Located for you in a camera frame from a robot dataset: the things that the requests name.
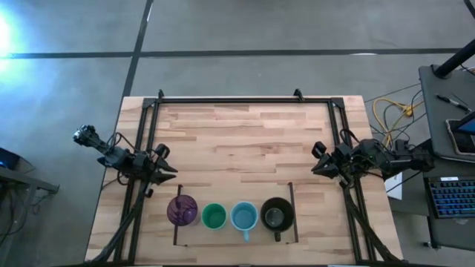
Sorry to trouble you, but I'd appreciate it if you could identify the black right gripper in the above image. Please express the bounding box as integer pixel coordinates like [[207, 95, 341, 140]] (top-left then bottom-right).
[[310, 142, 356, 180]]

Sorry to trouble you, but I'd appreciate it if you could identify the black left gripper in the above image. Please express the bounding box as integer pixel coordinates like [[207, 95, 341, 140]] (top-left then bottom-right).
[[131, 151, 179, 185]]

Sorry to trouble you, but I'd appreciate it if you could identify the purple translucent tumbler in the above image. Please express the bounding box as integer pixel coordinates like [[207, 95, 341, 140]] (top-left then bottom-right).
[[166, 194, 199, 227]]

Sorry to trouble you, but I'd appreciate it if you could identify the green plastic cup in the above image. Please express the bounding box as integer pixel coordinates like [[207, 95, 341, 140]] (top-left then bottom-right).
[[201, 202, 228, 231]]

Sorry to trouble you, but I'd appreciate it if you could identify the light blue plastic mug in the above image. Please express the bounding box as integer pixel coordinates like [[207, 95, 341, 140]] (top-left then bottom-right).
[[229, 201, 259, 244]]

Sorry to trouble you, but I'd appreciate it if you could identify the black mug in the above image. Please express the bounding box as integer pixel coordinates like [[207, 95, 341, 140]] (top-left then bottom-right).
[[260, 197, 295, 243]]

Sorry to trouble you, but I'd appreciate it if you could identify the white paper sheet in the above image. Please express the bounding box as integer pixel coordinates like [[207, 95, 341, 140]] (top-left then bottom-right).
[[383, 172, 404, 201]]

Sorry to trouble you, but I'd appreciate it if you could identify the black power adapter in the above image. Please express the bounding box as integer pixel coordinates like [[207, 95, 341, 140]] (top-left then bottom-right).
[[394, 138, 410, 155]]

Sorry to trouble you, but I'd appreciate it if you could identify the grey desk top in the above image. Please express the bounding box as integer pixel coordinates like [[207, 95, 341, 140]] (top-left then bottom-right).
[[418, 65, 475, 165]]

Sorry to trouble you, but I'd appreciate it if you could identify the black backlit keyboard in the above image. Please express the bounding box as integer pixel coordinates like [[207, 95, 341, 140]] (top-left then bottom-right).
[[425, 176, 475, 220]]

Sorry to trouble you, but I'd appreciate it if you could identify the grey side table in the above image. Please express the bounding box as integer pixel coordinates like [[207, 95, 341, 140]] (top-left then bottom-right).
[[0, 147, 60, 196]]

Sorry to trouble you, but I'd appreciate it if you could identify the tablet with black case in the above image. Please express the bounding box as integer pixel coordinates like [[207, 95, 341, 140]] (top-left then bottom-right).
[[445, 111, 475, 156]]

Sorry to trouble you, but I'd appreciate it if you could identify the grey keyboard desk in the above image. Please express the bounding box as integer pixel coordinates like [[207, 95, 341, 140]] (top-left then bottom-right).
[[420, 155, 475, 253]]

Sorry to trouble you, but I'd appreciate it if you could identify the black pen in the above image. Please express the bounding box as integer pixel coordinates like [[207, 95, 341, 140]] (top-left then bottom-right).
[[436, 93, 473, 113]]

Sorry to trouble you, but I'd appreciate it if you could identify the black round pole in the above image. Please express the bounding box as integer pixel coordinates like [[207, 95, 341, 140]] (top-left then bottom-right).
[[433, 39, 475, 79]]

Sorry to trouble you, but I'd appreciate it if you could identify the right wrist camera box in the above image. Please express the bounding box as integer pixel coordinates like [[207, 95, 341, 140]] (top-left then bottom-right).
[[311, 141, 328, 159]]

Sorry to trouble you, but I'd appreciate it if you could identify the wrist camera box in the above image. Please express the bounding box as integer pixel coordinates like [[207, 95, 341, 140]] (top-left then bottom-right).
[[153, 143, 171, 159], [311, 141, 328, 159]]

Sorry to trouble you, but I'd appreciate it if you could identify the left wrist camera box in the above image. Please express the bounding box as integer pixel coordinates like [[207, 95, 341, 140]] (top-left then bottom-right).
[[153, 143, 171, 159]]

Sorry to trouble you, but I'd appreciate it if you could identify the yellow cable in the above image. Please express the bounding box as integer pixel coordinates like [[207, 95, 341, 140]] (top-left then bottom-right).
[[372, 96, 425, 150]]

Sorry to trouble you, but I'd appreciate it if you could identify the black floor cable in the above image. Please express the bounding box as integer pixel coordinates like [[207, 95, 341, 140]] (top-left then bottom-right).
[[365, 82, 424, 103]]

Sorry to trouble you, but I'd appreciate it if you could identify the black aluminium table frame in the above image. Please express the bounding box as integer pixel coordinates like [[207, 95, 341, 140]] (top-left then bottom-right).
[[85, 88, 405, 266]]

